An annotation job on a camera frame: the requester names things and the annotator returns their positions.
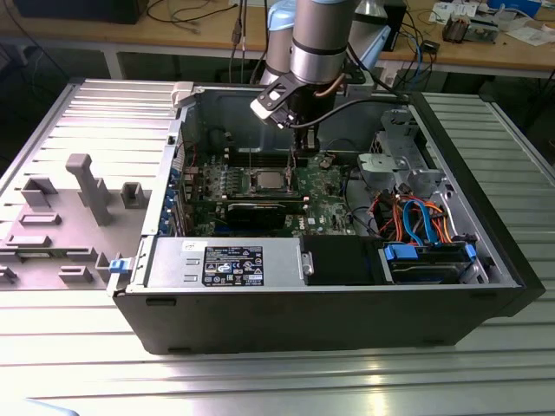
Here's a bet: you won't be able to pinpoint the CPU cooler heatsink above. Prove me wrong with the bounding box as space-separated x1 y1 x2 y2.
441 11 470 44

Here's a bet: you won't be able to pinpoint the green motherboard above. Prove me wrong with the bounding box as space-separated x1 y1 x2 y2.
180 149 362 240

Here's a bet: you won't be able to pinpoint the black graphics card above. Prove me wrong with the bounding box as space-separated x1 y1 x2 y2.
225 199 289 233

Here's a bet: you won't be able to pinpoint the silver drive cage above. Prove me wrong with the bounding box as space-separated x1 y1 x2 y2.
372 107 454 205

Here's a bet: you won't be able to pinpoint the black plastic shroud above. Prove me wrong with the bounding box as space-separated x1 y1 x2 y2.
301 236 385 287

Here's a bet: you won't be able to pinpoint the grey plastic case latch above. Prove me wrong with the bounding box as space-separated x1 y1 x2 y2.
170 81 197 109

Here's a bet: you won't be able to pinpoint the tall black box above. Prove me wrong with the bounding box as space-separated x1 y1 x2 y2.
384 0 408 53

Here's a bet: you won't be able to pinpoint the blue disk carrier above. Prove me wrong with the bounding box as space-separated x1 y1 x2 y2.
380 242 479 285

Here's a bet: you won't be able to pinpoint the silver power supply unit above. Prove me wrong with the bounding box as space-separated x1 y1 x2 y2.
146 237 304 290

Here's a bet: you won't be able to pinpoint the hard disk drive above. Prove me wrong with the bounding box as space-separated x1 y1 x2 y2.
388 256 466 285

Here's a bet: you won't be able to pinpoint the black PC case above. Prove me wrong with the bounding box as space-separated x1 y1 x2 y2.
106 81 546 357

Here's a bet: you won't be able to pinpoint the white printed card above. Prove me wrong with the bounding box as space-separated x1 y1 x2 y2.
428 1 461 25

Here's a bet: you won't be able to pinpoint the wooden workbench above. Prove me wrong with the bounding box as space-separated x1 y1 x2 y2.
0 0 555 81

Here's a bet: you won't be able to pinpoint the grey electronic device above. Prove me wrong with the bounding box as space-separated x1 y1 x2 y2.
467 12 500 44

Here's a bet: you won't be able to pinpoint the white paper sheets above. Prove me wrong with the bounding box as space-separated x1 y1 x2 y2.
505 23 555 48

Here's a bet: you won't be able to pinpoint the blue box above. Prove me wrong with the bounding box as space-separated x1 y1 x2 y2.
488 0 543 12

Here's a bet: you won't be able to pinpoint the grey parts rack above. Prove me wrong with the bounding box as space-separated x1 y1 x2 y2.
0 153 153 292

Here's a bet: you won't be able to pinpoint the black computer case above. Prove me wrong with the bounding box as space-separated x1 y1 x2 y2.
12 0 149 25

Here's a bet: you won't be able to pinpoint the green RAM stick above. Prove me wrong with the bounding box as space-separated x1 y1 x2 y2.
16 250 70 261

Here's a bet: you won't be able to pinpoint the pale blue rounded object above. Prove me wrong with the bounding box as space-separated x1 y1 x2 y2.
23 397 83 416

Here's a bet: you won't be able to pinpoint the black camera cable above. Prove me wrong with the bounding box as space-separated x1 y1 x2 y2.
286 95 411 129

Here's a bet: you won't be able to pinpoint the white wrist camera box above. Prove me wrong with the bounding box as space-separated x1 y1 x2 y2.
249 72 301 130

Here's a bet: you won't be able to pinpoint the thin black wire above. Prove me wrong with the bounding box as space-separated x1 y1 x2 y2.
323 137 378 238

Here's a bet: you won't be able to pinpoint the CPU socket with metal frame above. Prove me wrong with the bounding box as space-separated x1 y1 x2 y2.
249 166 301 195

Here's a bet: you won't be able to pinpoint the silver bracket with round boss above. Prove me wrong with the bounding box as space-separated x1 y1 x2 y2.
357 153 411 192

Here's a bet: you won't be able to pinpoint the blue flat data cable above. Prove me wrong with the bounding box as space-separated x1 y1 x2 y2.
401 198 441 249

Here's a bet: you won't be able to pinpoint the orange wire bundle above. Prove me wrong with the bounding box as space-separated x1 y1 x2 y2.
388 194 457 246

